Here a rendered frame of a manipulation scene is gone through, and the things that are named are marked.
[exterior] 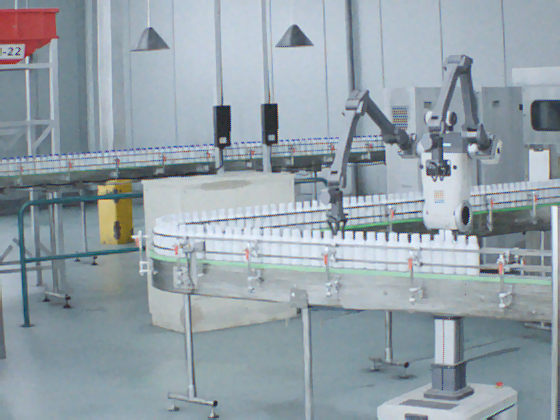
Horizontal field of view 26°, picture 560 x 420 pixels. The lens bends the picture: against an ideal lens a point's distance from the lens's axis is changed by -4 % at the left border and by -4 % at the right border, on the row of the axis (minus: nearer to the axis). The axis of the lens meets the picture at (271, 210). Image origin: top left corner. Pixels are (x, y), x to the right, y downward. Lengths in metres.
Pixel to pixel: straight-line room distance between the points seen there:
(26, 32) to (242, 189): 3.20
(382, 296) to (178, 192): 4.23
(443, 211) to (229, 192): 3.97
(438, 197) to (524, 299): 1.06
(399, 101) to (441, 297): 6.48
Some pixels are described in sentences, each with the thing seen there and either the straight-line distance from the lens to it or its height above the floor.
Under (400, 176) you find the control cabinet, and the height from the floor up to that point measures 1.03.
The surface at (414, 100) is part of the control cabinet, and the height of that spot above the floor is 1.75.
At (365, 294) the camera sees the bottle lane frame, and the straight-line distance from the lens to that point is 5.64.
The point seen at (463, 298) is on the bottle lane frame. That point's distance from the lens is 5.38.
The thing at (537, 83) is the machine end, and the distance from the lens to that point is 9.46.
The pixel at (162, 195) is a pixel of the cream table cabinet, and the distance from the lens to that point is 9.82.
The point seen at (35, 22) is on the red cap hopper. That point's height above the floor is 2.66.
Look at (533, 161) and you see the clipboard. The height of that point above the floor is 1.27.
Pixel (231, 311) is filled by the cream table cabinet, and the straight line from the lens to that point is 9.92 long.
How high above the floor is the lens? 1.76
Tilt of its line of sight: 5 degrees down
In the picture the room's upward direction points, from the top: 2 degrees counter-clockwise
